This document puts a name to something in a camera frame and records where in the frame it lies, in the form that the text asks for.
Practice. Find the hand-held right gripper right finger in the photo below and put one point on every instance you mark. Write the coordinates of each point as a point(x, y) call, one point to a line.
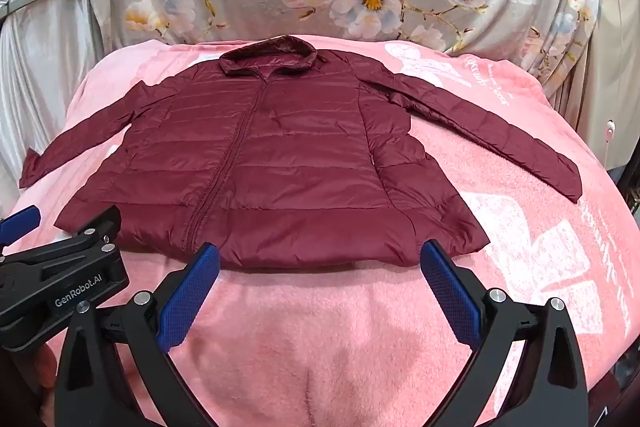
point(450, 292)

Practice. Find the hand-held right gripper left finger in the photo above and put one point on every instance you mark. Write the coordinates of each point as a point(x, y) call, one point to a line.
point(189, 294)

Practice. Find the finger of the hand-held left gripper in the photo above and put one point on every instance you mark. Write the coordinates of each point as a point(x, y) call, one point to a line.
point(97, 229)
point(20, 221)

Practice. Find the maroon puffer jacket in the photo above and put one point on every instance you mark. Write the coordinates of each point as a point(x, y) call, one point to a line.
point(300, 167)

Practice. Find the pink printed blanket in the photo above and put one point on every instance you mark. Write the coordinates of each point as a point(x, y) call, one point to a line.
point(320, 347)

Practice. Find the grey satin cloth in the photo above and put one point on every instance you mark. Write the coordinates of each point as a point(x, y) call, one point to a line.
point(45, 72)

